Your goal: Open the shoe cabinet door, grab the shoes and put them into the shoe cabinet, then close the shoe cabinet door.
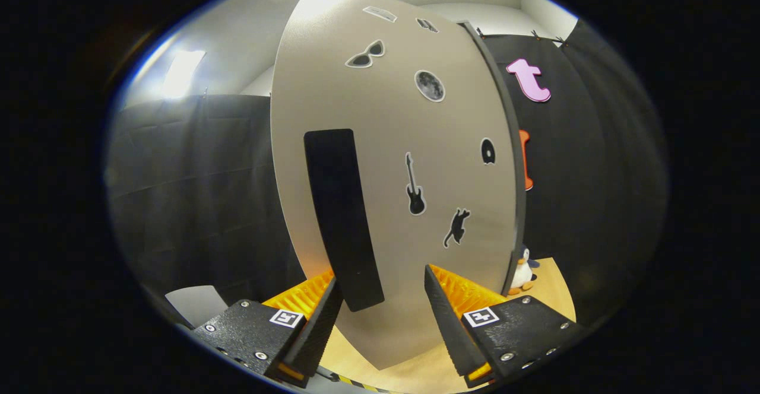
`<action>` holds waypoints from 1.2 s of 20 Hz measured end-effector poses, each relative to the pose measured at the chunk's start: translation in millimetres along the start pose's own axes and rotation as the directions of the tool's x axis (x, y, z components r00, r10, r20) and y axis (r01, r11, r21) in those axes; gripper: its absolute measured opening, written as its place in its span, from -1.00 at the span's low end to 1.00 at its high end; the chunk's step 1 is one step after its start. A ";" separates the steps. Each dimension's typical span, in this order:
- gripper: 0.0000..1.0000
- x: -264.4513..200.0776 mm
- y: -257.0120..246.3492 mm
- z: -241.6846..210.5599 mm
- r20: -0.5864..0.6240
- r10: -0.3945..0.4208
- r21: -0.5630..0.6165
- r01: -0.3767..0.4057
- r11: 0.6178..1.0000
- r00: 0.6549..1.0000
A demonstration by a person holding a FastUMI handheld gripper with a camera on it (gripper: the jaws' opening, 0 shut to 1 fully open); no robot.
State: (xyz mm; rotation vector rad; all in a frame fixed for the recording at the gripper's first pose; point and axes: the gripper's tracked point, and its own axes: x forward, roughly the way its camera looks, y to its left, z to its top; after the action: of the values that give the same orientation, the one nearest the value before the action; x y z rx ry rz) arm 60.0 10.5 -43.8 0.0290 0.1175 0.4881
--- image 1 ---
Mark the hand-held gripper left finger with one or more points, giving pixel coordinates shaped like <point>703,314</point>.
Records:
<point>317,329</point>

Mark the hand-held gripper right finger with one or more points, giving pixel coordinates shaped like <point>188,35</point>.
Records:
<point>454,329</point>

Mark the dark grey shoe cabinet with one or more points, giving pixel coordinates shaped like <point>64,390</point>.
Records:
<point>521,216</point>

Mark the beige shoe cabinet door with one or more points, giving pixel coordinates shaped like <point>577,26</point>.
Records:
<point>380,115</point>

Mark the yellow black striped tape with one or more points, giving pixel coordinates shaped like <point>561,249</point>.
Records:
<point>356,384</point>

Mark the penguin plush toy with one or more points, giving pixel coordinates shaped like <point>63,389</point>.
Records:
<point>522,272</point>

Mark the grey rounded panel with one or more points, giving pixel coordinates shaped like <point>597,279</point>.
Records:
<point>196,305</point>

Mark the black backdrop cloth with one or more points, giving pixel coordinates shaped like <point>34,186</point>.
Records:
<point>190,204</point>

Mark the long ceiling light strip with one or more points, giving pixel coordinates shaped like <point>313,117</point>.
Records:
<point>181,73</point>

